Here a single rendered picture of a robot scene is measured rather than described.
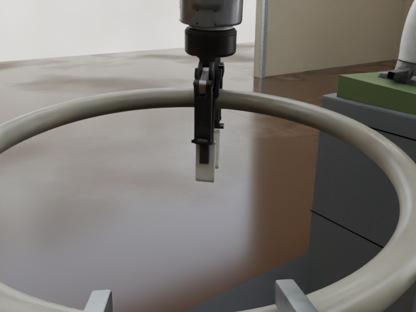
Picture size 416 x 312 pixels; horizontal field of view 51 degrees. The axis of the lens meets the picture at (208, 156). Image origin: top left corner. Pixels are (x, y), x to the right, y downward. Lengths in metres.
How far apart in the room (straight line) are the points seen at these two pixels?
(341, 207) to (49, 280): 1.19
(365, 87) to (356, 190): 0.31
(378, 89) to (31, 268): 1.53
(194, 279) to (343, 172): 0.79
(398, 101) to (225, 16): 0.75
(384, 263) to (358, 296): 0.04
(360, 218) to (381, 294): 1.10
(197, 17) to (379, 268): 0.41
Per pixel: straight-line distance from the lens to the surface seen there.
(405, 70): 1.38
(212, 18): 0.61
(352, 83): 1.35
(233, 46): 0.64
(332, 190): 1.46
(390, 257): 0.34
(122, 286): 1.86
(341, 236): 1.49
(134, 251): 2.06
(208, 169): 0.69
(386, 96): 1.29
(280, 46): 6.38
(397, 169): 0.48
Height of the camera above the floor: 1.10
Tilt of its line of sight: 20 degrees down
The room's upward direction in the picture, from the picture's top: straight up
